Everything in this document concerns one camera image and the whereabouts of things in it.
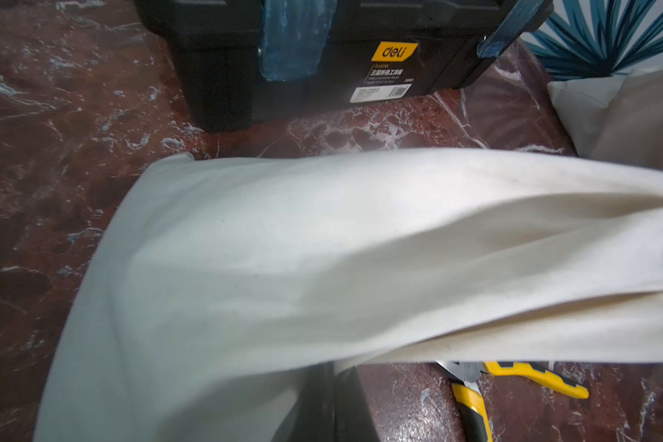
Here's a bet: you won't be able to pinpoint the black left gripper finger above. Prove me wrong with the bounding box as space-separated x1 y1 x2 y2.
273 363 379 442

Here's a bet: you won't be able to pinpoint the cream cloth drawstring bag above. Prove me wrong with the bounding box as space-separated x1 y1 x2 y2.
34 148 663 441

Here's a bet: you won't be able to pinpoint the black plastic toolbox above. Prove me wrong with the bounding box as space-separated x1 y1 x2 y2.
136 1 554 133

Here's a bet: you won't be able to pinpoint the yellow handled pliers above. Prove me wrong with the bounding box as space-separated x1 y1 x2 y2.
436 360 589 441

